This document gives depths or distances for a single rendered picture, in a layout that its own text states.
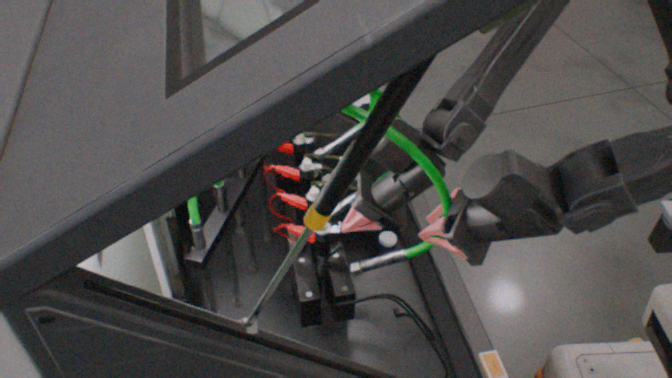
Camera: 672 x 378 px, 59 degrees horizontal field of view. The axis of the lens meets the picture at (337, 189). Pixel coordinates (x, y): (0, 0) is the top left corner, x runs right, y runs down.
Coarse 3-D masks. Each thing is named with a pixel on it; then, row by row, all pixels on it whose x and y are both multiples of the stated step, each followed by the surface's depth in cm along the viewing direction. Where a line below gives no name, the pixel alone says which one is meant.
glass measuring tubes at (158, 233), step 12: (168, 216) 97; (144, 228) 91; (156, 228) 93; (168, 228) 98; (156, 240) 95; (168, 240) 96; (180, 240) 111; (156, 252) 95; (168, 252) 97; (180, 252) 108; (156, 264) 97; (168, 264) 99; (180, 264) 105; (168, 276) 103; (180, 276) 102; (168, 288) 102; (180, 288) 104; (180, 300) 105
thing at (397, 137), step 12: (348, 108) 71; (360, 108) 71; (360, 120) 72; (396, 132) 72; (408, 144) 73; (420, 156) 74; (432, 168) 75; (432, 180) 76; (444, 180) 77; (444, 192) 77; (192, 204) 88; (444, 204) 78; (192, 216) 90; (444, 216) 80; (192, 228) 91; (408, 252) 86; (420, 252) 85
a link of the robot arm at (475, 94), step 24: (552, 0) 87; (504, 24) 88; (528, 24) 87; (552, 24) 88; (504, 48) 86; (528, 48) 88; (480, 72) 87; (504, 72) 87; (456, 96) 88; (480, 96) 86; (432, 120) 89; (456, 120) 85; (480, 120) 87
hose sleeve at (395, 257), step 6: (390, 252) 88; (396, 252) 87; (402, 252) 87; (372, 258) 90; (378, 258) 89; (384, 258) 88; (390, 258) 88; (396, 258) 87; (402, 258) 87; (408, 258) 87; (360, 264) 90; (366, 264) 90; (372, 264) 89; (378, 264) 89; (384, 264) 88; (390, 264) 88; (366, 270) 90; (372, 270) 90
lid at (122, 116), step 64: (64, 0) 70; (128, 0) 58; (192, 0) 55; (256, 0) 48; (320, 0) 39; (384, 0) 35; (448, 0) 33; (512, 0) 34; (64, 64) 57; (128, 64) 49; (192, 64) 47; (256, 64) 38; (320, 64) 35; (384, 64) 35; (64, 128) 48; (128, 128) 42; (192, 128) 38; (256, 128) 37; (0, 192) 46; (64, 192) 41; (128, 192) 38; (192, 192) 39; (0, 256) 40; (64, 256) 41
